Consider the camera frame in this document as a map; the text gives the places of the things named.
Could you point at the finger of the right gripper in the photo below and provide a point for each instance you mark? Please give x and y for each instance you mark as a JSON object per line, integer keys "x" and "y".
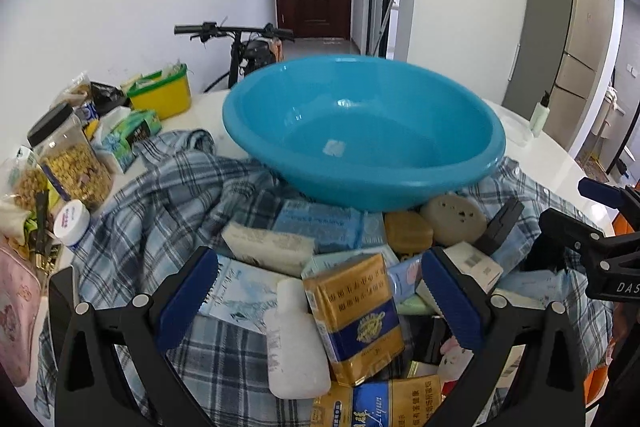
{"x": 615, "y": 197}
{"x": 560, "y": 233}

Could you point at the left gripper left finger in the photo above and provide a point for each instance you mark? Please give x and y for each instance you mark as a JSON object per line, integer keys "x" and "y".
{"x": 114, "y": 369}

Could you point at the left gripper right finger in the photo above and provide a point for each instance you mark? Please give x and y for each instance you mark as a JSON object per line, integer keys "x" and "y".
{"x": 548, "y": 388}

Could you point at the cream barcode box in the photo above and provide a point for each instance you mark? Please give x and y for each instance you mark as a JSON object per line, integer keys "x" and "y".
{"x": 470, "y": 261}

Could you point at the white plastic bottle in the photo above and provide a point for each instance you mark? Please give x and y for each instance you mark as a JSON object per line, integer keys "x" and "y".
{"x": 298, "y": 368}

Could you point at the gold cigarette pack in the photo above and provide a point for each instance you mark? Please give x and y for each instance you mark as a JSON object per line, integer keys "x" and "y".
{"x": 354, "y": 309}

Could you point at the white pink-bow plush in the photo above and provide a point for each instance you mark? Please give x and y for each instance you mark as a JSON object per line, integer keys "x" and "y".
{"x": 453, "y": 363}

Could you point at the clear plastic lid tray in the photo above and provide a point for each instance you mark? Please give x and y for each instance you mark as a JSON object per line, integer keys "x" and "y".
{"x": 517, "y": 130}

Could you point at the green pump lotion bottle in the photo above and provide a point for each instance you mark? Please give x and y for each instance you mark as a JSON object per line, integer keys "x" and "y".
{"x": 540, "y": 115}

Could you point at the pink pouch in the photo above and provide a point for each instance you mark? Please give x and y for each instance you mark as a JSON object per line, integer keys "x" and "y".
{"x": 20, "y": 293}

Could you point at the red white cigarette carton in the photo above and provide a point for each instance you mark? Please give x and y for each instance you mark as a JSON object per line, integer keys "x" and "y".
{"x": 396, "y": 403}

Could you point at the amber soap bar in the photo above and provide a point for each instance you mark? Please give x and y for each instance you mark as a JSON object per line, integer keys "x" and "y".
{"x": 407, "y": 232}

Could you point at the gold grey refrigerator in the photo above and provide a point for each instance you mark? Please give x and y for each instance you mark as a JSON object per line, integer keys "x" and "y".
{"x": 562, "y": 47}

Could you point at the white blue cream jar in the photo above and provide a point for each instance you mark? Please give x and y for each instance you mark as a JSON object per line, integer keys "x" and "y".
{"x": 71, "y": 223}

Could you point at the black-lid cereal jar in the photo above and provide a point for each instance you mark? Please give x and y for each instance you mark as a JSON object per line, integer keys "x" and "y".
{"x": 67, "y": 158}

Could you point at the blue wet wipes pack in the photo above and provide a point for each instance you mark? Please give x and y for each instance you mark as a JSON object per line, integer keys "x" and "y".
{"x": 332, "y": 228}

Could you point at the blue plastic basin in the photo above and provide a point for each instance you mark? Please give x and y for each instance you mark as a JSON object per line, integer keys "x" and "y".
{"x": 364, "y": 132}

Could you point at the yellow green-rimmed bucket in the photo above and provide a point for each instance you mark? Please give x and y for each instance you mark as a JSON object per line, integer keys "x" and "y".
{"x": 166, "y": 92}

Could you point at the mop with metal pole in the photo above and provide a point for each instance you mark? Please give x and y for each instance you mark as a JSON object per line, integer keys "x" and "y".
{"x": 383, "y": 29}

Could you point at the black bicycle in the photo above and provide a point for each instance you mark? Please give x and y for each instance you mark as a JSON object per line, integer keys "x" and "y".
{"x": 252, "y": 48}

